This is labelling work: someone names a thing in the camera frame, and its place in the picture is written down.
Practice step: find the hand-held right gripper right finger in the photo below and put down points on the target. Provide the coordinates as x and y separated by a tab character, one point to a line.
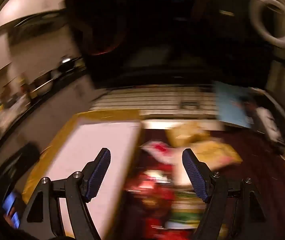
195	177

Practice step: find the beige keyboard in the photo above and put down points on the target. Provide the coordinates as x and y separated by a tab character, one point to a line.
145	100

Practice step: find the yellow-edged white box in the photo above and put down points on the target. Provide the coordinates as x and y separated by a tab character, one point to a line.
95	140

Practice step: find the yellow-trimmed cracker packet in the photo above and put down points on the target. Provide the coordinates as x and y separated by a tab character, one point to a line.
215	152

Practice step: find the green pea packet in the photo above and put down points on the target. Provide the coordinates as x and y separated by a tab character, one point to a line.
185	215

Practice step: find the dark red tablecloth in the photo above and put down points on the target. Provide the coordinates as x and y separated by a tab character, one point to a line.
257	180

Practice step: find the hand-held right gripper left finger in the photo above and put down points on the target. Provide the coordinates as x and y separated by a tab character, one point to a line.
97	175

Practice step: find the red candy packet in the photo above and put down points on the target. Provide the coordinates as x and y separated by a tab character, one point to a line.
157	226

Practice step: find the white red snack packet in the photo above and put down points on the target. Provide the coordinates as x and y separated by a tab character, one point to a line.
157	148

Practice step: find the blue notebook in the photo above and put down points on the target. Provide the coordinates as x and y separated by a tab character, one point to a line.
230	105

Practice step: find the yellow cake packet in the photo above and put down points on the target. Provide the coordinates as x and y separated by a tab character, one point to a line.
182	135

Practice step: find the black monitor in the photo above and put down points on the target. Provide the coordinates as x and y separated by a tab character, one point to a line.
157	42

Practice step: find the lit blue screen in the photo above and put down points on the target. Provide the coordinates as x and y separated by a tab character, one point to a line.
10	207

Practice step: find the crinkled dark red packet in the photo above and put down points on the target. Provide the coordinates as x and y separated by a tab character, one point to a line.
152	192

